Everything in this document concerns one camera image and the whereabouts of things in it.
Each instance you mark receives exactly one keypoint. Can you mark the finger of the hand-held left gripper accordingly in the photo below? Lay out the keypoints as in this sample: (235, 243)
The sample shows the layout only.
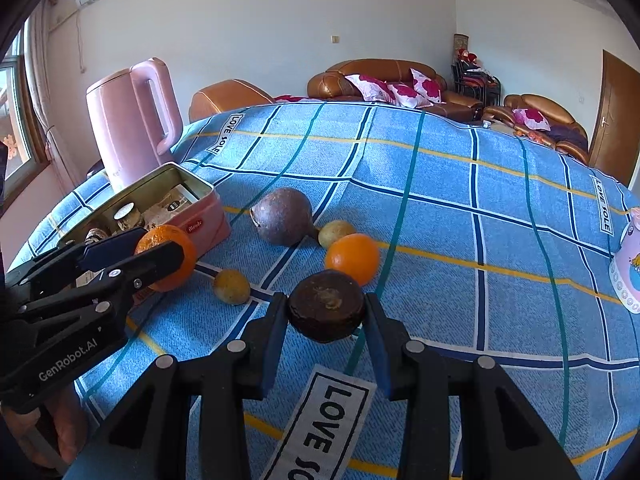
(107, 255)
(150, 265)

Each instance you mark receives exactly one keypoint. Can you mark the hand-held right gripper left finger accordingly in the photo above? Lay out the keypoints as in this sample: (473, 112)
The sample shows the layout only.
(277, 340)

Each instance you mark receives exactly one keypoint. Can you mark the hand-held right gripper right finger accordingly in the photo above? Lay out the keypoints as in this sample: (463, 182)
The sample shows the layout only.
(378, 355)

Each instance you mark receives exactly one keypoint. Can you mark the pale-topped dark chestnut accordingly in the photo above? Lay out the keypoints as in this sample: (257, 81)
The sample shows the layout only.
(97, 234)

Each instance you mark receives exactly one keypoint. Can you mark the orange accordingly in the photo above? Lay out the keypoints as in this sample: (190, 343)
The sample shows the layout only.
(162, 235)
(352, 257)

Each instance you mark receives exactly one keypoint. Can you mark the white-topped dark chestnut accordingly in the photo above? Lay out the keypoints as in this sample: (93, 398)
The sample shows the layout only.
(125, 210)

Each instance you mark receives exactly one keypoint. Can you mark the dark brown water chestnut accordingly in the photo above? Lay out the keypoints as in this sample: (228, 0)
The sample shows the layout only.
(325, 305)

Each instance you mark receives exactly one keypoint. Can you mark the small yellowish fruit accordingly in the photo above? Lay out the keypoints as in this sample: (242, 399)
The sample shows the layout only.
(336, 232)
(231, 287)

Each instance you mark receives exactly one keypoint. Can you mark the pink tin box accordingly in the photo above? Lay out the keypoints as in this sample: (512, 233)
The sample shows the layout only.
(205, 220)

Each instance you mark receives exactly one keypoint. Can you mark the large purple passion fruit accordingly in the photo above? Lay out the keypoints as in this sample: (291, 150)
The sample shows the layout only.
(282, 215)

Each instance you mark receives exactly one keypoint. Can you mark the person's left hand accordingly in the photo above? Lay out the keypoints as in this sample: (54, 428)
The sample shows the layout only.
(60, 425)

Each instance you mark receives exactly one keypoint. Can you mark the printed paper sheet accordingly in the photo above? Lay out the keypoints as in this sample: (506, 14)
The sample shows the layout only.
(165, 210)

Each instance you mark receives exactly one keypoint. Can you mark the pink electric kettle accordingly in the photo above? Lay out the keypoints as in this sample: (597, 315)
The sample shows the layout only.
(125, 130)

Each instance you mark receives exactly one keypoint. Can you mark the blue checked tablecloth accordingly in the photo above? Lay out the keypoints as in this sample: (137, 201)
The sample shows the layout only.
(450, 210)

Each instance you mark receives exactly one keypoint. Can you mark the brown framed window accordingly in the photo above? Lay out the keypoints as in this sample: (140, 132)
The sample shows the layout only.
(15, 110)

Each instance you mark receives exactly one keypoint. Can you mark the light sheer curtain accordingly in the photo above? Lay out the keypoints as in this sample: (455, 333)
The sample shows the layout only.
(47, 85)

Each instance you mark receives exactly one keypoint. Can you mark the brown leather armchair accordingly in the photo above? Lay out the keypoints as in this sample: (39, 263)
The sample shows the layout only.
(225, 97)
(550, 105)

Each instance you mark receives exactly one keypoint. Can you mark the white and magenta pillow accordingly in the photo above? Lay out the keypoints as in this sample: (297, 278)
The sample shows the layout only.
(367, 87)
(427, 85)
(292, 98)
(532, 117)
(404, 94)

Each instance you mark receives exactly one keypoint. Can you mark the coffee table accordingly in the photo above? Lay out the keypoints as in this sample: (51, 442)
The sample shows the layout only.
(500, 126)

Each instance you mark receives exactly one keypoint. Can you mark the pink cartoon cup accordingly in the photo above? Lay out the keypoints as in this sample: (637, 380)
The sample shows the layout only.
(627, 270)

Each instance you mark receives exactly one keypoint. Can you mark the pile of colourful snacks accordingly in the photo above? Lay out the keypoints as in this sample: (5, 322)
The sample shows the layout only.
(535, 136)

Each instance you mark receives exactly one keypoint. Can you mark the brown leather sofa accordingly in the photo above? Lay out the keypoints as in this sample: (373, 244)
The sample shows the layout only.
(375, 67)

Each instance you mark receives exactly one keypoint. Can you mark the purple blanket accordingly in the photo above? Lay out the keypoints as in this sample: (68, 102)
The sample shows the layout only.
(567, 137)

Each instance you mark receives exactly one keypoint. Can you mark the stack of dark chairs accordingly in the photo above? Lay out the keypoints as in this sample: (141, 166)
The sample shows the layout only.
(472, 80)

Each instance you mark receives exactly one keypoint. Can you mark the red artificial flowers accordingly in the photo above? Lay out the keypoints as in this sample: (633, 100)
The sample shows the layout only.
(465, 55)

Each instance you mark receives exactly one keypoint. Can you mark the tall patterned vase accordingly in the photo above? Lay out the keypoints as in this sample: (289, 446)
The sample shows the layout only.
(461, 42)

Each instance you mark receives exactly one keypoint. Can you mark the brown wooden door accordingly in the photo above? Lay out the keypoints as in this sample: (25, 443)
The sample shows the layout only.
(612, 120)

